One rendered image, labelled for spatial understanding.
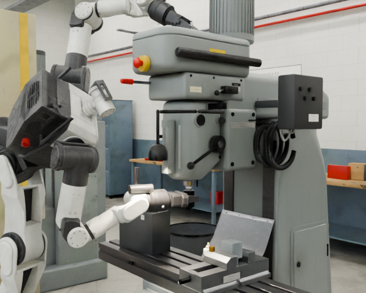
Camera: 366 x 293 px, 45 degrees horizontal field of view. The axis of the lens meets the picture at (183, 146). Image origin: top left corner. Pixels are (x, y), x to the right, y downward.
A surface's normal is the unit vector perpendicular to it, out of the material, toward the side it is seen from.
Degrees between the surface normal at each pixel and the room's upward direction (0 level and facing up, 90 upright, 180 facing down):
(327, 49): 90
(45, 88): 59
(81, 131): 95
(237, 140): 90
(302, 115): 90
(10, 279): 115
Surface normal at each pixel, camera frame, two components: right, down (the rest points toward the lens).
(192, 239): -0.07, 0.11
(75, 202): 0.44, 0.19
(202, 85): 0.66, 0.04
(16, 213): -0.44, 0.04
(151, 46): -0.76, 0.04
